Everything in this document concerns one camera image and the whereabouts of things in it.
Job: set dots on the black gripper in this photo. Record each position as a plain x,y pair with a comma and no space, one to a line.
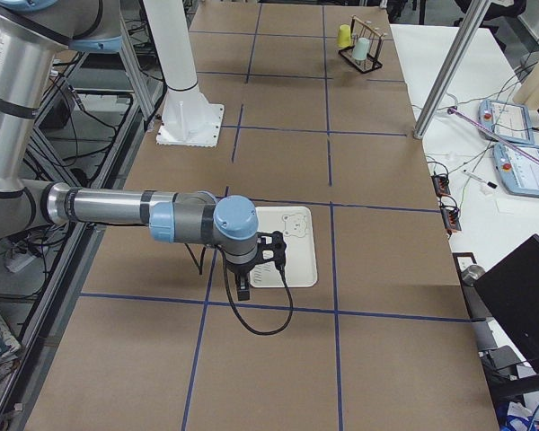
240,272

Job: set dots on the black laptop monitor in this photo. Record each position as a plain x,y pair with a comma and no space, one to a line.
510,291

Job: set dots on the metal cup on desk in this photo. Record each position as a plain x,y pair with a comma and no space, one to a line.
471,274

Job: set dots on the orange black connector box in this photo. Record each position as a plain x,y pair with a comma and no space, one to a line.
451,218
441,184

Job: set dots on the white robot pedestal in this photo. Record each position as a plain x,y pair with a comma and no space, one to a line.
188,118

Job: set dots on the black wire cup rack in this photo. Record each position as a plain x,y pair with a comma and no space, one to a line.
360,28

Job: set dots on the yellow plastic cup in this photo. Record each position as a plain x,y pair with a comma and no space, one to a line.
344,38

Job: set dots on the white power strip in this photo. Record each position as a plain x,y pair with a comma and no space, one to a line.
16,262

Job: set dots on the teach pendant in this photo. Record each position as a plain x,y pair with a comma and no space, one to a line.
518,174
508,120

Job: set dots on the black marker pen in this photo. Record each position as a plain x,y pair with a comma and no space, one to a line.
473,176

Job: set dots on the upper teach pendant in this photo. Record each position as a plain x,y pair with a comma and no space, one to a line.
508,120

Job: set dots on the pale green plastic cup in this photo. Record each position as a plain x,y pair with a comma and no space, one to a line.
361,49

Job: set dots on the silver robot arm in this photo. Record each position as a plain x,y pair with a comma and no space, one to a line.
31,35

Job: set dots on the lower teach pendant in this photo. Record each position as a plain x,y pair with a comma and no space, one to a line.
518,174

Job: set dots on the aluminium frame post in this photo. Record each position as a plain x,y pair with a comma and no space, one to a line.
463,38

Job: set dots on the cream bear tray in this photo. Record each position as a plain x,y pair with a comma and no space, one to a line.
295,223

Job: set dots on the aluminium side frame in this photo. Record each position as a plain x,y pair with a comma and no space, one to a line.
93,116

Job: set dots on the lower orange black connector box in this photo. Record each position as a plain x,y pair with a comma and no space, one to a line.
451,218

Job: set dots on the upper orange black connector box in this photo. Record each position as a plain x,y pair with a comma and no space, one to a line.
441,184

